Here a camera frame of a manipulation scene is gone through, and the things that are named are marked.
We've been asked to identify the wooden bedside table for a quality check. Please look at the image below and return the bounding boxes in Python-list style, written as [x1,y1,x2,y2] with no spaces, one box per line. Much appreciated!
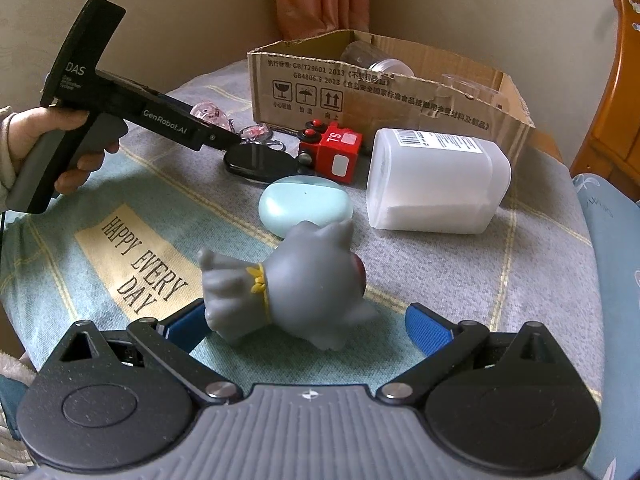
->
[529,130,566,165]

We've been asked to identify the black car key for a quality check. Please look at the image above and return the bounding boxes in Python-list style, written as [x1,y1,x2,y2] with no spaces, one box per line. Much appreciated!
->
[223,142,306,184]

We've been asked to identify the brown cardboard box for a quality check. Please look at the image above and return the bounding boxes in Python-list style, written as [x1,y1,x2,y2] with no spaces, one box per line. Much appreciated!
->
[247,30,536,161]

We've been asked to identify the wooden bed headboard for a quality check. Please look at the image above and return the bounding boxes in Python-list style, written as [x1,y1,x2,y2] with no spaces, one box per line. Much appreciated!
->
[570,0,640,201]

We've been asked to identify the clear container red label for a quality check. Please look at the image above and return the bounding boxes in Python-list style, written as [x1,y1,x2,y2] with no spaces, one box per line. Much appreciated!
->
[439,74,501,106]

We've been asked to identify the blue floral bed sheet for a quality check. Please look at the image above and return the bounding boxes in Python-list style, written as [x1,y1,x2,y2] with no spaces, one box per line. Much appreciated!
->
[572,172,640,480]

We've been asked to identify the white plastic container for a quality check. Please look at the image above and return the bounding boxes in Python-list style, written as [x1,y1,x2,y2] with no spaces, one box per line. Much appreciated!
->
[366,128,512,235]

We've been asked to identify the pink keychain charm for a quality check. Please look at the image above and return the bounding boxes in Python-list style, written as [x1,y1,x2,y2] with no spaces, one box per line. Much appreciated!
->
[192,101,235,130]
[239,122,275,145]

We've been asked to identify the pink beige curtain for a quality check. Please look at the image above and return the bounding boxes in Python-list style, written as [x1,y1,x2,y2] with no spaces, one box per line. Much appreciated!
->
[272,0,373,41]

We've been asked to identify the person's left forearm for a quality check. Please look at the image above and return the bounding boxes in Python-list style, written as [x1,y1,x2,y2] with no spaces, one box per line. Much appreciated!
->
[0,105,23,213]

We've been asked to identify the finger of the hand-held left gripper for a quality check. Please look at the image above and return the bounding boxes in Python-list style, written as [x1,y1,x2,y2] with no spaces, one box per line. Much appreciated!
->
[211,127,244,150]

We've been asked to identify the person's left hand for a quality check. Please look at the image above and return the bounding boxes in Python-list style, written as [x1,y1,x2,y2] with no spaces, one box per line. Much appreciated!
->
[10,106,122,196]

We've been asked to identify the grey vinyl toy figure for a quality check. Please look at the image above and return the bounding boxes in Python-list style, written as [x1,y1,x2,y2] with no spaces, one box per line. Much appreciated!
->
[197,220,381,352]

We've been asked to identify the clear plastic jar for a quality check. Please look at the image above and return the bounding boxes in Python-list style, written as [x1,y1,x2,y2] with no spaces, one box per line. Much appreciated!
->
[341,41,383,70]

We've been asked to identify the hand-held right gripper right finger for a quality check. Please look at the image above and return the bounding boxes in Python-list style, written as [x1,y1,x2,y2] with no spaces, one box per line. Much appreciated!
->
[376,302,571,408]

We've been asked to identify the mint green oval case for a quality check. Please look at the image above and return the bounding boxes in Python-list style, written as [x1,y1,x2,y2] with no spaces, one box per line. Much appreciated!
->
[258,175,353,240]

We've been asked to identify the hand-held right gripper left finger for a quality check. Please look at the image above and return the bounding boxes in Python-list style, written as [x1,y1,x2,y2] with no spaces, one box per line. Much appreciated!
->
[49,299,243,408]

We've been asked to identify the red toy train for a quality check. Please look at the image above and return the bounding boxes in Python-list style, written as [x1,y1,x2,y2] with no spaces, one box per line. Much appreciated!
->
[298,120,362,183]

